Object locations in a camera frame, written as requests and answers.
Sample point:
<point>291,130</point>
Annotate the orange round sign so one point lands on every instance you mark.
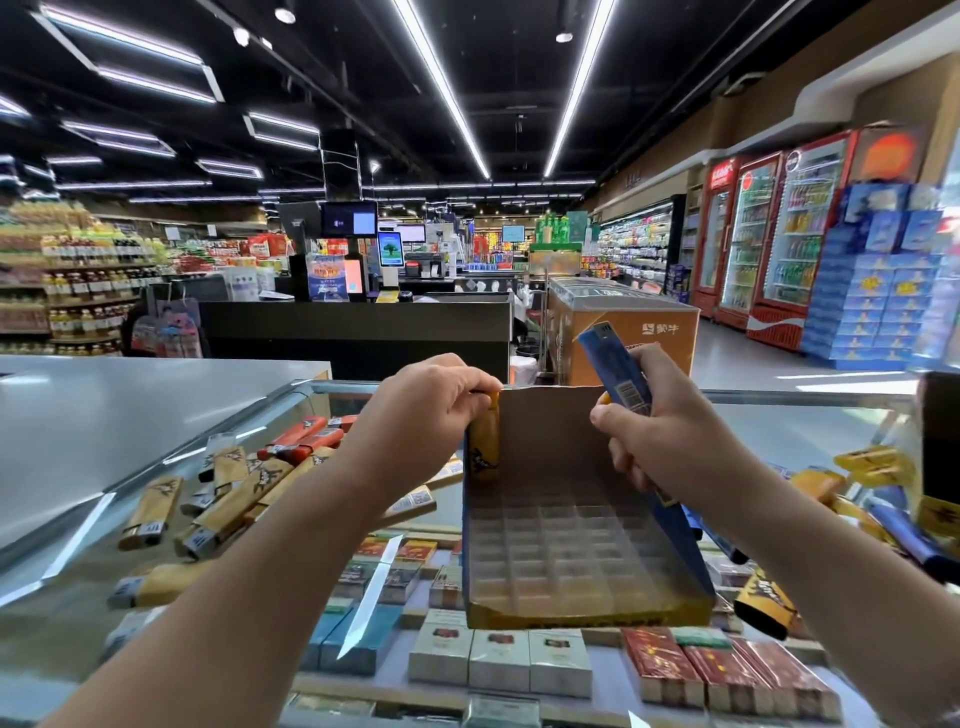
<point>888,155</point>

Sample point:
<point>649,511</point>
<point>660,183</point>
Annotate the large rectangular ceiling light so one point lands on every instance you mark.
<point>120,35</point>

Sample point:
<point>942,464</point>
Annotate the long ceiling light strip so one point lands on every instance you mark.
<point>581,87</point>
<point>443,90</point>

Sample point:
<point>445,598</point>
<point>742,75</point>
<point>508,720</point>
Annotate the blue patterned lighter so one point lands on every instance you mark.
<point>608,360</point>

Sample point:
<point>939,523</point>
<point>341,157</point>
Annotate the small checkout screen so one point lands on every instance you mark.
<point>392,251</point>

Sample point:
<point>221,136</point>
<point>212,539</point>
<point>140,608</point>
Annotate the black checkout counter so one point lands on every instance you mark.
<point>360,338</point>

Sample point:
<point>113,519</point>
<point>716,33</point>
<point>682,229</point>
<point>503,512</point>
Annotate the pile of yellow red lighters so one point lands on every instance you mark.
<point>225,510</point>

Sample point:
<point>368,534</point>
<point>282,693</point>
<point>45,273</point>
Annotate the person's left hand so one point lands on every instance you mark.
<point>428,428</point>

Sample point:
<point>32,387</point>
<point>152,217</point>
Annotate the open refrigerated chiller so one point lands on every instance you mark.
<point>638,248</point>

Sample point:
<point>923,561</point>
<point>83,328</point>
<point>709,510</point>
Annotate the blue yellow lighter display box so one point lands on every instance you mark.
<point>570,555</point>

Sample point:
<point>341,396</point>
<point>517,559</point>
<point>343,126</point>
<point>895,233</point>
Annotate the red drink fridge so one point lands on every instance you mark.
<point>750,240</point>
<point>803,240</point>
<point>713,240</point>

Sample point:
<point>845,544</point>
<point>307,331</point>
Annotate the black checkout monitor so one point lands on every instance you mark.
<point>348,219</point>

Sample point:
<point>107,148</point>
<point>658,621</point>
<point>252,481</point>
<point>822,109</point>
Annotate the hanging plastic bags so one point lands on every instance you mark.
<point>165,330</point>

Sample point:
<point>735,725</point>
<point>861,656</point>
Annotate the pile of blue yellow lighters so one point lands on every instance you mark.
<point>900,533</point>

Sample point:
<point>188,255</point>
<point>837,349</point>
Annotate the black yellow display box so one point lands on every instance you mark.
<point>942,435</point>

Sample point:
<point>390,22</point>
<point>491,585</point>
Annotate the yellow patterned lighter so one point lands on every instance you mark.
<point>483,443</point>

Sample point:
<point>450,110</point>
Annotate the stack of blue cartons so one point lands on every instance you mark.
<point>870,285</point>

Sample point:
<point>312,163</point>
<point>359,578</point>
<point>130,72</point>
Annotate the row of cigarette packs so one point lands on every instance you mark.
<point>495,660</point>

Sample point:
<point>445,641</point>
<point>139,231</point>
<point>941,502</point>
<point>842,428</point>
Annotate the person's right hand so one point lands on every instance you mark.
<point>683,435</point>

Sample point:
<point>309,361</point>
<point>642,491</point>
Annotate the brown cardboard carton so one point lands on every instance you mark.
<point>630,323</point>

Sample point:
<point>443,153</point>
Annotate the grocery rack with bottles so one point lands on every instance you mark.
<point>75,278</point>

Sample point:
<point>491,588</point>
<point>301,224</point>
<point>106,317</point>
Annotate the person's right forearm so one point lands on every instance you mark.
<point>840,585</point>

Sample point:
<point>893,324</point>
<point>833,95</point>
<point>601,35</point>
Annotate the person's left forearm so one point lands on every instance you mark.
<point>225,615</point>

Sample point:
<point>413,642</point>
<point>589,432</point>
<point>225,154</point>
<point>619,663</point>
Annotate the blue poster screen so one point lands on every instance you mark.
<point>330,278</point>

